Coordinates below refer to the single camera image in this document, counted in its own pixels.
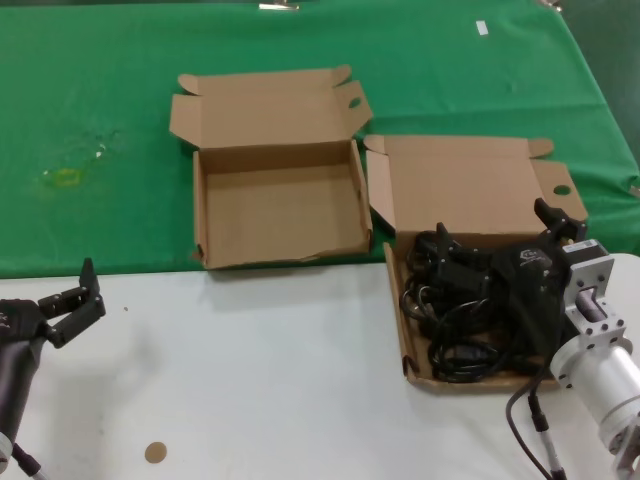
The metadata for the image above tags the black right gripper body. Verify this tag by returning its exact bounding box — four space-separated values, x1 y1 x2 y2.
492 233 577 365

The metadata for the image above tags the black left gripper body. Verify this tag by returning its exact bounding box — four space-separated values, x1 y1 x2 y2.
0 298 52 440

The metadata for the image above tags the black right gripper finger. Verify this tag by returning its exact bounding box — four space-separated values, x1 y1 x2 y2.
533 197 590 247
431 221 502 302

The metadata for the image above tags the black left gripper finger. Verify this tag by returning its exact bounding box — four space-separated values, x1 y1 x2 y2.
37 257 108 350

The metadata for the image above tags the cardboard box with intact rim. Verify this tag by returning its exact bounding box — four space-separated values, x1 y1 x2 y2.
363 133 590 397

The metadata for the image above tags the cardboard box with torn rim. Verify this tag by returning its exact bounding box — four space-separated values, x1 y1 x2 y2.
168 64 374 272

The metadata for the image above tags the green tablecloth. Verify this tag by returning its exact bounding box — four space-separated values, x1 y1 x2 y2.
0 2 640 279

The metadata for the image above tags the grey left arm cable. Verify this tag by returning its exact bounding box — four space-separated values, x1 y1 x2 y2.
9 442 49 480

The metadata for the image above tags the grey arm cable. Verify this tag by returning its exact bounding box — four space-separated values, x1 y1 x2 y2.
9 442 49 480
504 367 569 480

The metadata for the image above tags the grey right arm cable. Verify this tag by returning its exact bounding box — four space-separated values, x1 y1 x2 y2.
504 367 569 480

